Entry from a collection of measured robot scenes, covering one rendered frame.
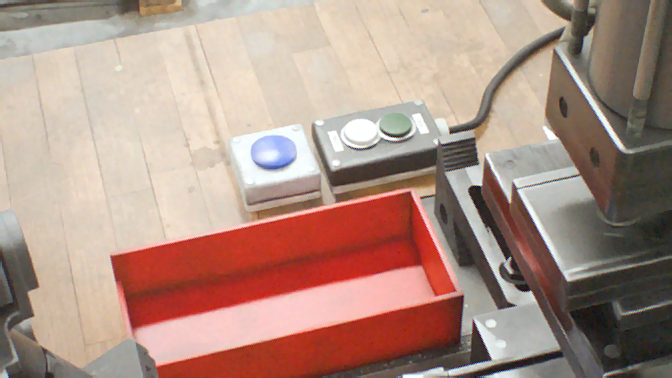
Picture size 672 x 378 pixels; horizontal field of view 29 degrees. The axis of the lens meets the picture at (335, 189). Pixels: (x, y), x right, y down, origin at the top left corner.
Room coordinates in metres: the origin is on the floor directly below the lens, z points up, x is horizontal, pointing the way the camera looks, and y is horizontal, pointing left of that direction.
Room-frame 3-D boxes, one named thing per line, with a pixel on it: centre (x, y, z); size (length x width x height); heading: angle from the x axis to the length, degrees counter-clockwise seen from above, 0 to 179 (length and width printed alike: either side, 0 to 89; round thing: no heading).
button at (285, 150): (0.81, 0.05, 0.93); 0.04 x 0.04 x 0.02
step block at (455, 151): (0.73, -0.11, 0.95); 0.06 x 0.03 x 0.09; 15
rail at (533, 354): (0.54, -0.14, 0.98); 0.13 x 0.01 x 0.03; 105
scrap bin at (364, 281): (0.64, 0.04, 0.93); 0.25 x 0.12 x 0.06; 105
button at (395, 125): (0.83, -0.05, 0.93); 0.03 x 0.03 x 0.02
